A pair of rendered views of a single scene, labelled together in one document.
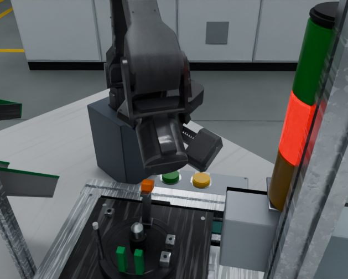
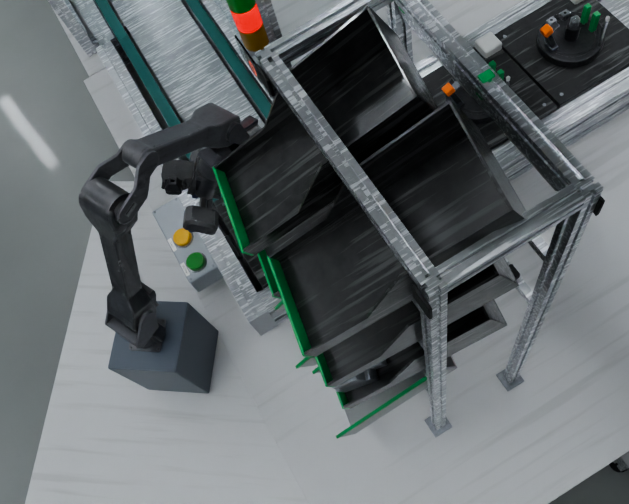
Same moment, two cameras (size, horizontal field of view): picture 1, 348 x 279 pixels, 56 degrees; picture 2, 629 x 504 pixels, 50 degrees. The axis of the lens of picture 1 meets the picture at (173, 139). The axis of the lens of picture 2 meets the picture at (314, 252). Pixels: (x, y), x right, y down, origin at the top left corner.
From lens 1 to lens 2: 1.21 m
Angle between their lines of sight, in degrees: 65
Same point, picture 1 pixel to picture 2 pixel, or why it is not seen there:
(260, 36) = not seen: outside the picture
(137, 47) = (224, 116)
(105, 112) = (175, 338)
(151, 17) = (194, 121)
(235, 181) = (164, 216)
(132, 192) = (235, 273)
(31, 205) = (301, 392)
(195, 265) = not seen: hidden behind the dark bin
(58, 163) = (236, 439)
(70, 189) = (257, 382)
